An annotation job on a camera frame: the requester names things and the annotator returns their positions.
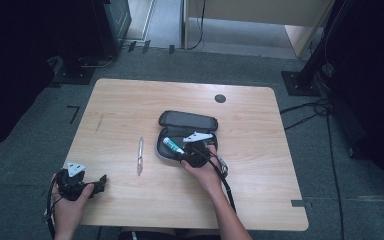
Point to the white green toothpaste tube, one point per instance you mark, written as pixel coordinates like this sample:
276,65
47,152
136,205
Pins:
172,145

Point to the person's right hand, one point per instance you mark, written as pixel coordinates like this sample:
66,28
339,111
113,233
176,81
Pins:
205,175

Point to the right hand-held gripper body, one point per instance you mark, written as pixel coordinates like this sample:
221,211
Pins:
198,155

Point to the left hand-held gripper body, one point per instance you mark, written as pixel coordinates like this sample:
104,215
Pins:
72,181

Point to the black stand with slanted pole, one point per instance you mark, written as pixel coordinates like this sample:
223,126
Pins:
301,81

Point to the silver pen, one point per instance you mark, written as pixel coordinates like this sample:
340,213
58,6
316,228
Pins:
140,156

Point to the light wooden furniture panel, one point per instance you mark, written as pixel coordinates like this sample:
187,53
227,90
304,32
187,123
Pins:
256,11

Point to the small grey metal object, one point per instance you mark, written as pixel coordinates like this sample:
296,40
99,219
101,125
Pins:
224,167

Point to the grey tape strip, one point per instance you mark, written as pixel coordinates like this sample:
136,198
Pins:
297,203

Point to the black stand with square base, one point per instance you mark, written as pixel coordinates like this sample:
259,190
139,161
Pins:
75,73

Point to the black cabinet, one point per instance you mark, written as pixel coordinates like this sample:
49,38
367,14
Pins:
116,23

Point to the person's left hand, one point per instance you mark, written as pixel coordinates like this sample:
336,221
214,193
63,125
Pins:
68,208

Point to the black zip case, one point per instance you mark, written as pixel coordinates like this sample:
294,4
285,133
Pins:
183,121

